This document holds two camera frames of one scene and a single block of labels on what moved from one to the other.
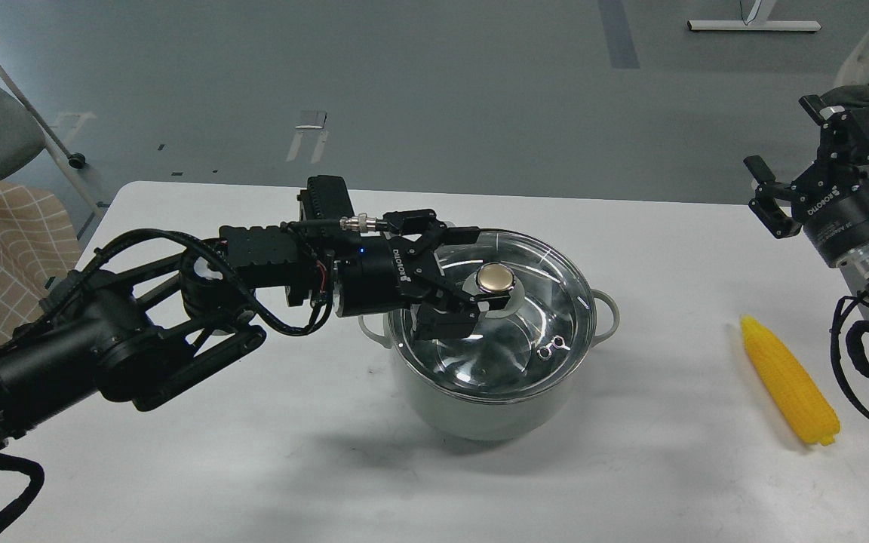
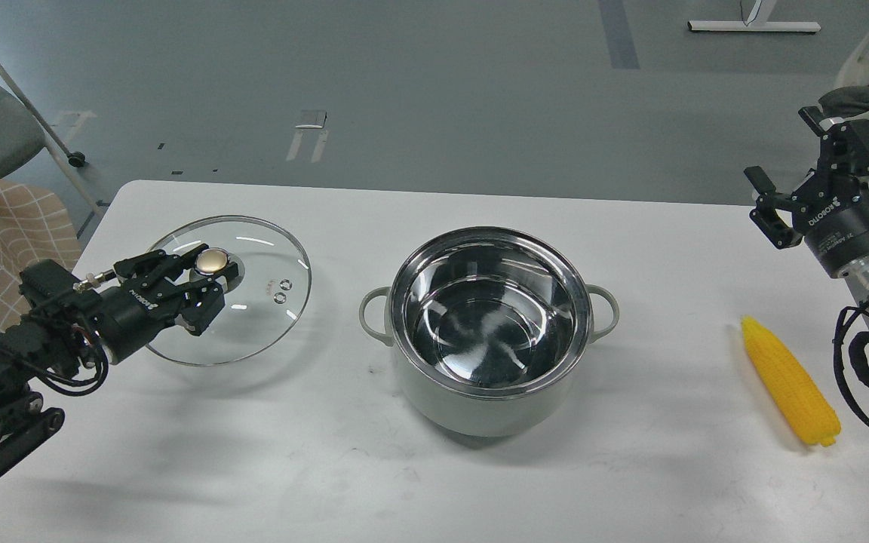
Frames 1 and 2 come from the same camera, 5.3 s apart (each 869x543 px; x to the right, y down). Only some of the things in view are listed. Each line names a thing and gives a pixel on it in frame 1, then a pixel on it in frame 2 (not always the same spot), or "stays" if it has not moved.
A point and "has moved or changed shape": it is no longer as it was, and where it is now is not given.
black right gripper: x=840 y=212 stays
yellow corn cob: x=806 y=405 stays
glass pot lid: x=532 y=347 has moved or changed shape
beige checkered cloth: x=9 y=242 stays
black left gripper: x=390 y=274 -> x=134 y=311
